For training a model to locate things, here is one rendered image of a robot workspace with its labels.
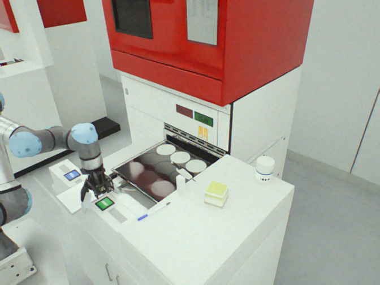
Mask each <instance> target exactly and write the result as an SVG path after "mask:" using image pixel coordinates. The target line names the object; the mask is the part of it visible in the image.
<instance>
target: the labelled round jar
mask: <svg viewBox="0 0 380 285"><path fill-rule="evenodd" d="M274 163H275V161H274V160H273V159H272V158H271V157H267V156H262V157H258V158H257V163H256V172H255V180H256V181H257V182H258V183H261V184H269V183H271V181H272V177H273V171H274Z"/></svg>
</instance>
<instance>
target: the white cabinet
mask: <svg viewBox="0 0 380 285"><path fill-rule="evenodd" d="M58 203H59V207H60V209H61V210H62V213H63V216H64V219H65V221H66V225H67V227H68V230H69V232H70V234H71V237H72V240H73V242H74V245H75V248H76V251H77V253H78V254H79V258H80V261H81V263H82V266H83V269H84V271H85V273H86V274H87V276H88V277H89V278H90V279H91V281H92V282H93V284H94V285H151V284H150V283H149V282H148V281H147V280H146V279H145V278H144V277H143V276H142V275H141V274H140V273H139V271H137V270H136V269H135V268H134V267H133V265H132V264H131V263H129V262H128V261H127V260H126V259H125V258H123V256H121V255H120V254H119V253H118V252H117V251H116V250H115V249H114V247H112V246H111V245H110V244H109V243H108V242H107V241H106V240H105V238H103V237H102V236H101V235H100V234H99V233H98V232H97V230H95V229H94V228H93V227H92V226H91V225H90V224H89V223H88V221H86V220H85V219H84V218H83V217H82V216H81V215H80V213H78V212H76V213H74V215H71V213H69V212H68V211H67V210H66V209H65V208H64V207H63V206H62V204H61V203H60V202H59V201H58ZM288 217H289V212H288V214H287V215H286V216H285V217H284V218H283V219H282V220H281V221H280V224H278V225H277V226H276V228H275V229H273V231H272V233H271V234H270V235H269V236H268V237H267V238H266V239H265V241H264V242H263V243H262V244H261V245H260V246H259V247H258V248H257V250H256V251H255V252H254V253H253V254H252V255H251V256H250V258H249V259H248V260H247V261H246V263H245V264H244V265H242V267H241V268H240V269H239V270H238V272H237V273H236V274H235V276H234V277H232V278H231V280H230V281H229V282H228V283H227V285H273V283H274V278H275V272H276V269H277V267H278V262H279V256H280V252H281V248H282V243H283V238H284V233H285V230H286V227H287V221H288Z"/></svg>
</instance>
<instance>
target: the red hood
mask: <svg viewBox="0 0 380 285"><path fill-rule="evenodd" d="M101 1H102V8H103V14H104V18H105V22H106V28H107V35H108V39H109V46H110V52H111V59H112V63H113V66H114V69H116V70H119V71H123V72H126V73H128V74H131V75H133V76H136V77H139V78H142V79H145V80H148V81H151V82H154V83H157V84H158V85H161V86H164V87H167V88H170V89H174V90H177V91H179V92H183V93H184V94H187V95H189V96H193V97H196V98H199V99H202V100H204V101H206V102H210V103H212V104H215V105H218V106H221V107H224V106H226V105H228V104H229V103H232V102H234V101H235V100H236V99H238V98H240V97H242V96H244V95H246V94H248V93H249V92H251V91H253V90H255V89H257V88H259V87H261V86H263V85H265V84H266V83H268V82H270V81H272V80H274V79H276V78H278V77H280V76H281V75H282V74H284V73H286V72H288V71H290V70H292V69H294V68H296V67H298V66H299V65H301V64H302V63H303V61H304V54H305V48H306V42H307V38H308V32H309V26H310V19H311V16H312V12H313V6H314V0H101Z"/></svg>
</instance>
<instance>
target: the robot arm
mask: <svg viewBox="0 0 380 285"><path fill-rule="evenodd" d="M4 106H5V99H4V96H3V94H2V92H0V262H1V261H2V260H4V259H5V258H7V257H8V256H10V255H12V254H14V253H15V252H17V250H18V249H19V246H18V245H17V244H16V243H15V242H14V241H12V239H11V238H10V237H8V236H7V235H6V234H5V233H4V232H3V229H2V226H4V225H6V224H8V223H10V222H12V221H14V220H17V219H20V218H21V217H23V216H24V215H27V213H28V212H29V211H30V209H31V207H32V195H31V193H30V191H28V190H27V189H26V188H25V187H22V186H21V183H19V182H17V181H16V180H15V178H14V174H13V171H12V167H11V163H10V159H9V158H8V154H7V150H6V146H5V145H8V148H10V151H11V152H13V155H14V156H16V157H19V158H25V157H33V156H36V155H39V154H43V153H46V152H50V151H55V150H59V149H67V150H75V151H77V154H78V156H79V158H80V163H81V166H82V168H81V169H80V171H81V173H82V175H88V177H87V178H85V182H84V185H83V187H82V189H81V194H80V195H81V207H82V210H83V213H85V212H86V209H89V210H91V209H92V203H91V198H92V193H91V192H89V190H91V191H93V192H94V196H95V198H97V199H98V200H99V198H98V196H100V195H101V194H104V193H109V192H111V191H114V192H116V193H118V191H119V190H118V189H117V187H116V185H115V184H114V183H113V181H112V179H111V177H109V176H108V175H106V174H104V172H106V169H105V168H104V167H103V159H102V155H101V154H102V152H101V150H100V144H99V141H98V134H97V132H96V130H95V128H94V125H93V124H91V123H80V124H77V125H75V126H73V128H65V127H62V126H47V128H46V129H42V130H37V131H36V130H32V129H30V128H28V127H26V126H24V125H22V124H20V123H17V122H15V121H13V120H11V119H9V118H7V117H5V116H3V115H2V114H1V112H2V111H3V110H4V108H5V107H4ZM119 192H120V191H119Z"/></svg>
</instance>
